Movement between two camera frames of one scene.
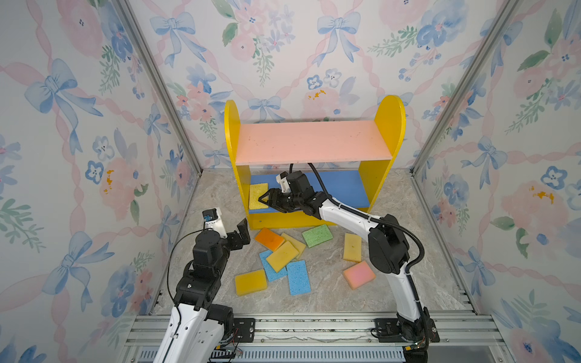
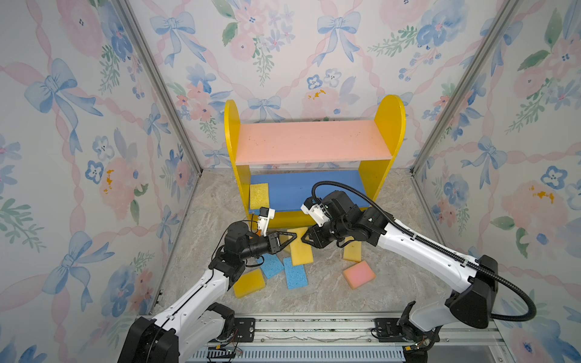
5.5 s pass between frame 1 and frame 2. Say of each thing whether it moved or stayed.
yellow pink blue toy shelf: stayed
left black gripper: moved
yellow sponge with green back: moved
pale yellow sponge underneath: moved
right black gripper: moved
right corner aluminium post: stayed
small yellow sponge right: stayed
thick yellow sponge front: stayed
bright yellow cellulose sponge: stayed
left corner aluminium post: stayed
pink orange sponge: stayed
